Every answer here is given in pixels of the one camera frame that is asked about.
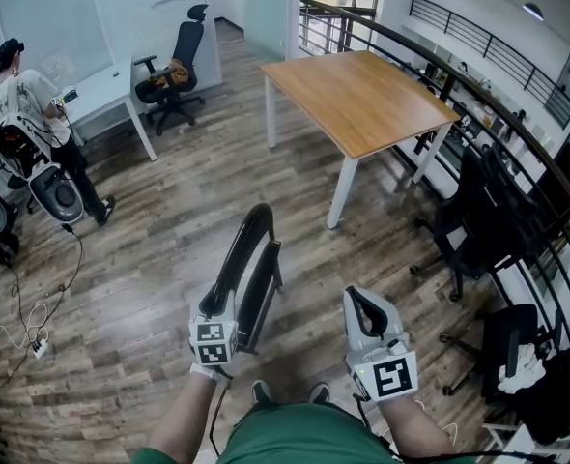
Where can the person's green shirt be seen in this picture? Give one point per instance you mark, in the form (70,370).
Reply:
(304,435)

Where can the person's right shoe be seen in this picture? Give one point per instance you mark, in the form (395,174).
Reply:
(319,393)

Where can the person's left hand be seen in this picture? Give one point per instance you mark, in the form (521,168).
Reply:
(212,372)

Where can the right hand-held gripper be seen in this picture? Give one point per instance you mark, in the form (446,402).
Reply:
(391,375)

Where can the person's left forearm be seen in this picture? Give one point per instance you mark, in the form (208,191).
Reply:
(188,414)

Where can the white cloth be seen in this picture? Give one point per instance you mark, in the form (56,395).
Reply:
(521,370)

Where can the grey white backpack device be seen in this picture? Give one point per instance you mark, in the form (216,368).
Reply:
(58,194)

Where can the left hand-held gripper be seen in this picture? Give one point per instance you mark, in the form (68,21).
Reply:
(215,341)

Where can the person's shoe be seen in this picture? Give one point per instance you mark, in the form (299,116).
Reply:
(262,392)
(319,393)

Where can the yellow cloth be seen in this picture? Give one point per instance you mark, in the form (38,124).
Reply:
(171,73)

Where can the black bag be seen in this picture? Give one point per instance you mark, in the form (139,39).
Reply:
(565,394)

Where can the black headrest office chair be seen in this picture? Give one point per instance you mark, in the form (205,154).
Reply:
(188,46)

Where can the wooden table with white legs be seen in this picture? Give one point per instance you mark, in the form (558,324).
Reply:
(357,99)

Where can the black mesh office chair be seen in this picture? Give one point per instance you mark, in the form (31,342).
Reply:
(478,230)

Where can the white frame stool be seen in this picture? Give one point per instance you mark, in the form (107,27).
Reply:
(521,445)

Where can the white desk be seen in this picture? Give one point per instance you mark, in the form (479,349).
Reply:
(104,90)

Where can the black low office chair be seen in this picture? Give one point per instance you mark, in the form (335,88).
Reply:
(500,336)

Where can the person's left shoe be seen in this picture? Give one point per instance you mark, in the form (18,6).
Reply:
(262,392)

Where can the person's right forearm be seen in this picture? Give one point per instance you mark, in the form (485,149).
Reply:
(415,428)

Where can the black folding chair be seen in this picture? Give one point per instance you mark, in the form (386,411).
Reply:
(261,288)

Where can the black curved railing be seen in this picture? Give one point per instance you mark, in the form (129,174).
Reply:
(521,128)

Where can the black straight railing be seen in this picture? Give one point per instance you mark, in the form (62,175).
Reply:
(495,41)

